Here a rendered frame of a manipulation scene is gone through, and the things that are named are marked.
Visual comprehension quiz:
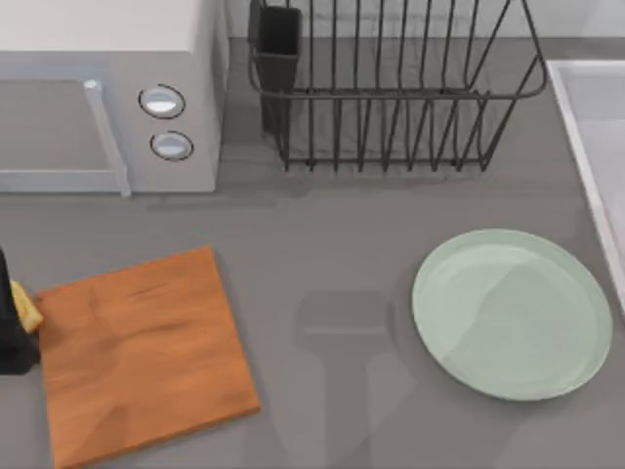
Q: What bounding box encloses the yellow bread piece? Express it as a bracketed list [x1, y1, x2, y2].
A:
[10, 280, 44, 335]

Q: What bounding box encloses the small microwave knob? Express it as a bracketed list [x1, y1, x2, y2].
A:
[148, 130, 195, 162]

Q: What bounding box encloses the dark cutlery holder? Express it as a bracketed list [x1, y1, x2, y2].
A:
[248, 0, 304, 138]

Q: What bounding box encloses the pale microwave oven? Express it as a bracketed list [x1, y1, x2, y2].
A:
[0, 0, 230, 197]

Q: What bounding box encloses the large microwave knob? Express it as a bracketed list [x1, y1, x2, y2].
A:
[138, 83, 187, 120]

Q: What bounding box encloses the wooden cutting board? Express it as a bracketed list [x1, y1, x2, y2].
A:
[32, 245, 262, 469]

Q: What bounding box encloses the pale green plate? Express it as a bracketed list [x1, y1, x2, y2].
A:
[411, 229, 614, 403]

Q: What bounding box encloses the dark wire dish rack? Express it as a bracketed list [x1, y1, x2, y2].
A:
[247, 0, 548, 174]

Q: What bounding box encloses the microwave door handle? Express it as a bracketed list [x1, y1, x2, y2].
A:
[82, 79, 133, 197]

